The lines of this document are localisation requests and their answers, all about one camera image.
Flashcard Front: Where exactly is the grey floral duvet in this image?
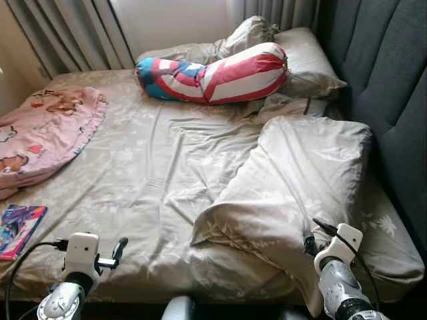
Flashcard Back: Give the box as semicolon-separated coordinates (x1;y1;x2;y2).
190;117;373;317

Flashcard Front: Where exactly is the pink cartoon bear blanket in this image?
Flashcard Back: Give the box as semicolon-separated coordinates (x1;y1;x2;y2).
0;85;109;201

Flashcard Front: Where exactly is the bed with grey floral sheet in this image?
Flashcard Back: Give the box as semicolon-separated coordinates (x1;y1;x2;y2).
0;67;426;307

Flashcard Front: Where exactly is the colourful comic book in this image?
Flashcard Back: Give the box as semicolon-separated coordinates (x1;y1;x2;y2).
0;203;49;261

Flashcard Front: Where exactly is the white patterned cloth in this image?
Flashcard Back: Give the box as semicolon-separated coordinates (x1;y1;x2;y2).
244;93;338;124

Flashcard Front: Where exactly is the flat grey pillow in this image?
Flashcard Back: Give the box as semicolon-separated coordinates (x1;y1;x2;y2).
274;27;348;101

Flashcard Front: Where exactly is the red blue striped bolster pillow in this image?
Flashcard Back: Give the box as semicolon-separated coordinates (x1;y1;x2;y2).
135;42;289;105

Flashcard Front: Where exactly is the dark grey upholstered headboard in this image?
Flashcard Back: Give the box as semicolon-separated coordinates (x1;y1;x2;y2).
319;0;427;257

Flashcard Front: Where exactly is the crumpled grey pillow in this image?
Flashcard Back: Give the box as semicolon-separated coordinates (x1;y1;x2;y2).
137;15;281;64

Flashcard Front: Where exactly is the grey pleated curtain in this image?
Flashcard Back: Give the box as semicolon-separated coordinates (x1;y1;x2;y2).
7;0;134;77

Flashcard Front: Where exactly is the grey curtain panel by headboard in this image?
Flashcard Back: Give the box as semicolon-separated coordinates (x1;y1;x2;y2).
232;0;322;31

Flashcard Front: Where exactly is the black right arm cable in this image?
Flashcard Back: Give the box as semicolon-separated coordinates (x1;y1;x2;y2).
312;219;381;311

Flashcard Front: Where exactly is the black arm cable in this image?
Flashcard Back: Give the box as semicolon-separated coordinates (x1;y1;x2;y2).
3;239;67;320
312;219;381;311

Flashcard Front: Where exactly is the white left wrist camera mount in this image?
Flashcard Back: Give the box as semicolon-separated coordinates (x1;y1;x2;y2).
65;232;101;281

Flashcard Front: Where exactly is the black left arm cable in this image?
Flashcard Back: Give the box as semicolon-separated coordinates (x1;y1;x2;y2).
3;239;67;320

